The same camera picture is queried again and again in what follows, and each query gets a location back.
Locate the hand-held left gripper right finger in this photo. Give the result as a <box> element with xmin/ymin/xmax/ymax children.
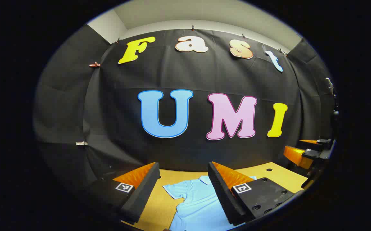
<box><xmin>208</xmin><ymin>161</ymin><xmax>296</xmax><ymax>227</ymax></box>

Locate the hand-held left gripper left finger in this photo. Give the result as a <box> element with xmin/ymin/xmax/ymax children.
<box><xmin>86</xmin><ymin>162</ymin><xmax>161</xmax><ymax>225</ymax></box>

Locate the light blue T-shirt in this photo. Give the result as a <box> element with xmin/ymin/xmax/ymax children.
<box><xmin>163</xmin><ymin>175</ymin><xmax>257</xmax><ymax>231</ymax></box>

